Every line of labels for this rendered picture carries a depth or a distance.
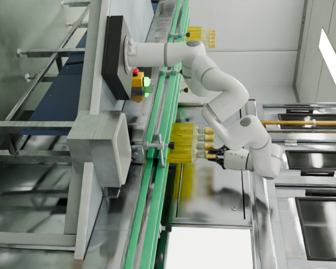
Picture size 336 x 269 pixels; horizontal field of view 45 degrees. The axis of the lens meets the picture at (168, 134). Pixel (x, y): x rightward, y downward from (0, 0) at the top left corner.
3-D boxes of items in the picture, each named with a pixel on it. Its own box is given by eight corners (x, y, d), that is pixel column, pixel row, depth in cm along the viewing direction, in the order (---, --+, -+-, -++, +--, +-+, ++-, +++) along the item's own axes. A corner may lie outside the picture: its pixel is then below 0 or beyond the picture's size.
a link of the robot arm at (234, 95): (191, 81, 143) (206, 103, 132) (222, 57, 141) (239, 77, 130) (209, 105, 152) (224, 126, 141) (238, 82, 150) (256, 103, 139)
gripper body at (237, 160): (251, 165, 175) (226, 160, 179) (253, 147, 169) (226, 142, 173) (248, 176, 170) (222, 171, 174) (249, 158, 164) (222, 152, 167)
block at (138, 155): (127, 164, 164) (144, 165, 163) (125, 146, 158) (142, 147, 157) (129, 158, 167) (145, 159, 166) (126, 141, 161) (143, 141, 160)
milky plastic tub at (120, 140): (100, 187, 147) (124, 188, 146) (89, 139, 133) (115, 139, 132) (110, 156, 161) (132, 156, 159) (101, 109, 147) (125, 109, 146)
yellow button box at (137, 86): (127, 92, 191) (143, 92, 191) (125, 78, 187) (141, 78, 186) (129, 84, 197) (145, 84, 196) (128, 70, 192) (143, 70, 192)
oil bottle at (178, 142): (151, 155, 182) (198, 155, 180) (150, 144, 179) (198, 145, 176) (152, 147, 187) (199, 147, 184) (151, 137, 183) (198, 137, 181)
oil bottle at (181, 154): (149, 163, 178) (198, 164, 175) (148, 153, 174) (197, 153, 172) (151, 155, 182) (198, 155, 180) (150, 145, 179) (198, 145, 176)
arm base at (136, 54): (120, 56, 152) (161, 56, 150) (124, 28, 156) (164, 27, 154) (128, 76, 166) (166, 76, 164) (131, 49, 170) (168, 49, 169)
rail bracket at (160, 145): (145, 168, 164) (175, 168, 163) (141, 135, 154) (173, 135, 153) (146, 163, 167) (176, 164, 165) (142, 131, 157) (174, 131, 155)
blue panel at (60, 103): (29, 165, 183) (121, 167, 178) (18, 134, 173) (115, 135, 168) (106, 26, 309) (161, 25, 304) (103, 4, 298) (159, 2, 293)
